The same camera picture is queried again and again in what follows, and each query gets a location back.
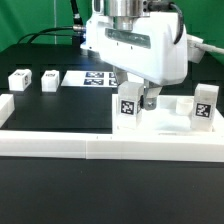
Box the white sheet with AprilTags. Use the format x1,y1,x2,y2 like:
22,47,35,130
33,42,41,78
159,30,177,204
61,70,117,88

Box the white square table top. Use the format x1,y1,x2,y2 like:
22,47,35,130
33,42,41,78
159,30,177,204
112,95,224,137

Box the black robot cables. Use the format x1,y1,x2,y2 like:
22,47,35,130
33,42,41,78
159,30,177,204
17,0,88,45

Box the white U-shaped fence wall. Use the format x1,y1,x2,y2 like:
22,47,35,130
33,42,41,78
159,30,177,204
0,93,224,163

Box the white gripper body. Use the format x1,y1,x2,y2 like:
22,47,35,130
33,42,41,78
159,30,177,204
86,12,188,85

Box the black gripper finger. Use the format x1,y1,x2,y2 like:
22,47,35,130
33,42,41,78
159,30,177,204
113,66,128,85
141,80,162,110

